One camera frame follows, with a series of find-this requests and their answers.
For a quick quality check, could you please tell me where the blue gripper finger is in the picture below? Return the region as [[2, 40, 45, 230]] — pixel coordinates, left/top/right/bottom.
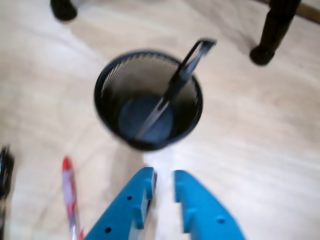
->
[[84, 166, 155, 240], [174, 169, 247, 240]]

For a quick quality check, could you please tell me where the red retractable pen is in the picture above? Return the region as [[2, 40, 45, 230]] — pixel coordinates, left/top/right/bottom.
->
[[62, 156, 86, 240]]

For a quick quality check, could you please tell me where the black retractable pen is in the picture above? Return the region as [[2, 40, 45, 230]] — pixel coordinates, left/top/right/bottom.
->
[[0, 146, 15, 201]]

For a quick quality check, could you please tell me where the clear stick pen black grip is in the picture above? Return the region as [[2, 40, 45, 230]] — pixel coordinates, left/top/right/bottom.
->
[[134, 37, 218, 140]]

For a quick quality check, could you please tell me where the black mesh pen holder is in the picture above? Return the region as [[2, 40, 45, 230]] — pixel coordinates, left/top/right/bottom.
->
[[94, 48, 204, 152]]

